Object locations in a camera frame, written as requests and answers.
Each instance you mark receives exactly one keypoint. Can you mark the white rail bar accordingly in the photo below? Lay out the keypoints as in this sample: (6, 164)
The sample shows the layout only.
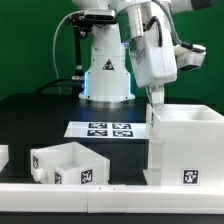
(4, 156)
(111, 199)

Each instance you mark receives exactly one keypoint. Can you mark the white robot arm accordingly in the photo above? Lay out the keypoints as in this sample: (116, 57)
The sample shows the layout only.
(143, 30)

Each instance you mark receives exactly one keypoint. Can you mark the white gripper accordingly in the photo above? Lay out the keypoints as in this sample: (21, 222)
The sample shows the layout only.
(154, 64)

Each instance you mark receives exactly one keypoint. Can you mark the white left rail bar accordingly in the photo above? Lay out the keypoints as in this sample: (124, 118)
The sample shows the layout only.
(4, 156)

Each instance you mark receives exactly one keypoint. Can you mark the fiducial marker sheet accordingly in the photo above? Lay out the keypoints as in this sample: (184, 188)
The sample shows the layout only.
(105, 130)

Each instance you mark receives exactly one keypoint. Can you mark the white drawer cabinet housing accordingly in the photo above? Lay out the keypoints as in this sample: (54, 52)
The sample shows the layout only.
(186, 146)

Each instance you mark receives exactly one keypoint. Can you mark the black camera on stand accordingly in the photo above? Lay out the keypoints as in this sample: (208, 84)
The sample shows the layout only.
(82, 24)

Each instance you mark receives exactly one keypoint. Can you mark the white front rail bar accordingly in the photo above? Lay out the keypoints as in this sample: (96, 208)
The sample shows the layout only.
(111, 199)

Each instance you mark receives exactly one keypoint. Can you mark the white drawer with knob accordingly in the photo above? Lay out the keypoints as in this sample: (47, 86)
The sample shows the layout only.
(69, 163)

